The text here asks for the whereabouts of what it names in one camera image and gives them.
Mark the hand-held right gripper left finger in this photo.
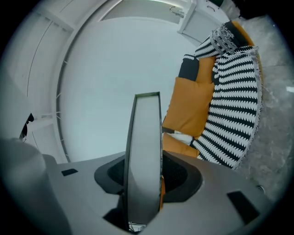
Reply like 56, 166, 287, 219
45, 154, 126, 235

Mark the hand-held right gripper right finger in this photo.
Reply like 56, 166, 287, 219
147, 150, 274, 235

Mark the pale green book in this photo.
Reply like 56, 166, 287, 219
121, 91, 164, 231

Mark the orange sofa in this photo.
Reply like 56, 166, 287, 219
160, 20, 265, 209

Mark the black white striped blanket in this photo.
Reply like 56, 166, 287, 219
179, 22, 264, 170

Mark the large orange cushion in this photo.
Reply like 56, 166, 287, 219
162, 77, 215, 138
162, 133, 200, 159

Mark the white fluffy blanket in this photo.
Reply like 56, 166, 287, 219
173, 130, 193, 145

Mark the small orange cushion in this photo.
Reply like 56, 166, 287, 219
194, 56, 217, 84

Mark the white cabinet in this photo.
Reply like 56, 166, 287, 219
176, 0, 230, 44

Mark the metal hook fixture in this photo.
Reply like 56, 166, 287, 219
169, 6, 185, 17

